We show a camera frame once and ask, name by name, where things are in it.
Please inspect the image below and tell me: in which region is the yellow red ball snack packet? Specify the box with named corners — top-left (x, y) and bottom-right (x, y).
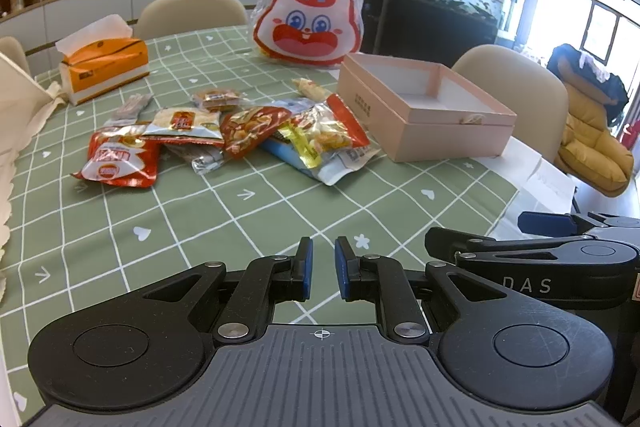
top-left (278, 94), bottom-right (370, 169)

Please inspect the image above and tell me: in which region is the rice cracker snack packet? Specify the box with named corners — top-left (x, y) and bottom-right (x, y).
top-left (142, 106), bottom-right (224, 147)

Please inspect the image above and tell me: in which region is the red white roast duck snack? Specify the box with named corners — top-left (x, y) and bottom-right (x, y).
top-left (73, 122), bottom-right (160, 188)

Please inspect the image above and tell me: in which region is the white paper sheet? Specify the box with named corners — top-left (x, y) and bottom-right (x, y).
top-left (474, 136), bottom-right (576, 239)

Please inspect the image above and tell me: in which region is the yellow cushioned lounge chair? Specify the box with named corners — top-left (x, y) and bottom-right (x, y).
top-left (554, 83), bottom-right (634, 197)

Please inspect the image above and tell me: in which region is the grey transparent snack packet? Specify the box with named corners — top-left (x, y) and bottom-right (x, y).
top-left (166, 144), bottom-right (226, 176)

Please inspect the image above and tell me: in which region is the pink cardboard box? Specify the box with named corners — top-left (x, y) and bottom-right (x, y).
top-left (337, 54), bottom-right (516, 162)

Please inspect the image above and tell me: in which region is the beige chair right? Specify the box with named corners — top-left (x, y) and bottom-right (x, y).
top-left (452, 44), bottom-right (568, 162)

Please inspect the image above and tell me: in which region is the beige chair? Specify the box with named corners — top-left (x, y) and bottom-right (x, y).
top-left (134, 0), bottom-right (247, 40)
top-left (452, 44), bottom-right (568, 162)
top-left (0, 36), bottom-right (32, 76)

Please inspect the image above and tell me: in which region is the red peanut snack packet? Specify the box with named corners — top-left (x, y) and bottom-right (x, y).
top-left (220, 106), bottom-right (292, 159)

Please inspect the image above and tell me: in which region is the small brown snack packet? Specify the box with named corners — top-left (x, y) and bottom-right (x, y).
top-left (192, 89), bottom-right (247, 112)

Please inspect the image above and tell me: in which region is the red rabbit face bag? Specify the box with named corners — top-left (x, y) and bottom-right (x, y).
top-left (250, 0), bottom-right (364, 67)

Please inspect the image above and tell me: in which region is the orange tissue box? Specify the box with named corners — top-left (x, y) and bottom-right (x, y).
top-left (55, 14), bottom-right (150, 105)

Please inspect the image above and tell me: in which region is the beige chair far side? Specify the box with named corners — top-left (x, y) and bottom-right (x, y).
top-left (134, 0), bottom-right (247, 40)

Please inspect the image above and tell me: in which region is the beige chair left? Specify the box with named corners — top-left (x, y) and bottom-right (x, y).
top-left (0, 36), bottom-right (32, 76)

